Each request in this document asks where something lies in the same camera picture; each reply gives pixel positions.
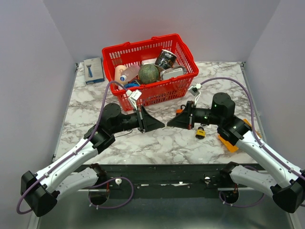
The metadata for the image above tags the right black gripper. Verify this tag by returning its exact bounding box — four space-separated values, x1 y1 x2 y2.
167 101 223 129

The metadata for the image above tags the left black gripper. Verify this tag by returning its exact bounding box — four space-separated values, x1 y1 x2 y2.
111 106 165 135

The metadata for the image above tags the orange black padlock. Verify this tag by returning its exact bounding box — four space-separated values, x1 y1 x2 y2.
176 105 184 115

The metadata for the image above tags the yellow black padlock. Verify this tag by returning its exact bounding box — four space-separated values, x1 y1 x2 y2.
195 126 206 139

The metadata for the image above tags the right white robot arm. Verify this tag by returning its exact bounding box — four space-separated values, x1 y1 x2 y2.
167 93 305 213

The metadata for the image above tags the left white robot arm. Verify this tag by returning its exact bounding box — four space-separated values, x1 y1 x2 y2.
20 103 165 217

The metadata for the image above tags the blue object in basket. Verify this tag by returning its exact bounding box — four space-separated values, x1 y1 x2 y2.
124 80 141 89

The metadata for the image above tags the green round melon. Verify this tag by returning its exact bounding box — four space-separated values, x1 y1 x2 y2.
138 64 159 84

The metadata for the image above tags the silver tin container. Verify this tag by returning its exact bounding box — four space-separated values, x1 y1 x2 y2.
160 66 187 80

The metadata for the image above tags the orange snack bag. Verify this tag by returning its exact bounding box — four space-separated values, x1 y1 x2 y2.
218 119 262 153

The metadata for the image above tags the pink lotion bottle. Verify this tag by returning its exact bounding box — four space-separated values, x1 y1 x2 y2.
114 64 140 86

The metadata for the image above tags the white box in basket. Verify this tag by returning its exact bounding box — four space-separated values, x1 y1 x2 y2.
142 58 157 65

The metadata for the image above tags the black printed can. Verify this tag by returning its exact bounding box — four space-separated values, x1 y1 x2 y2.
155 49 177 70

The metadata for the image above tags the red plastic shopping basket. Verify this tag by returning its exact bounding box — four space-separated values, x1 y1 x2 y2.
102 34 199 111

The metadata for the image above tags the blue razor package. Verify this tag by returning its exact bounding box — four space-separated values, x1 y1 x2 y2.
84 57 104 84

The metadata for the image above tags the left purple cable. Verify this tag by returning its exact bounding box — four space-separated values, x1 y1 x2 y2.
16 80 134 215

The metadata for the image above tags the purple cable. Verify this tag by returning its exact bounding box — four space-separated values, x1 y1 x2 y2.
16 80 134 215
190 76 305 208

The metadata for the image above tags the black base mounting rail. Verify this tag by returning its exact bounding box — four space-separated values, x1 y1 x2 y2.
73 163 265 200

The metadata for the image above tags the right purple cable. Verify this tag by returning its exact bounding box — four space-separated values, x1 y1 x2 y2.
190 76 305 208

